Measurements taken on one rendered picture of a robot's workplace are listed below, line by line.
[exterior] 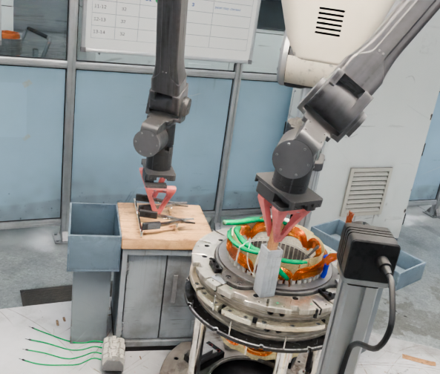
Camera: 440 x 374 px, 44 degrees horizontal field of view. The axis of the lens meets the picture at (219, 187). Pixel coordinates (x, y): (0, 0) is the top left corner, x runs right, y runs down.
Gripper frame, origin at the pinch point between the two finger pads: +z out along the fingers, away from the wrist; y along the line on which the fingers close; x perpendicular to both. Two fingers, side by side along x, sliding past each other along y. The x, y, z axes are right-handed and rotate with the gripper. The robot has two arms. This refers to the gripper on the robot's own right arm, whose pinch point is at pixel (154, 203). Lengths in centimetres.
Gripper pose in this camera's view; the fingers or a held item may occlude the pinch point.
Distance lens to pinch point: 127.5
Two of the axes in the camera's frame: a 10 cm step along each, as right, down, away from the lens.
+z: -1.4, 9.2, 3.6
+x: 9.6, 0.3, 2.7
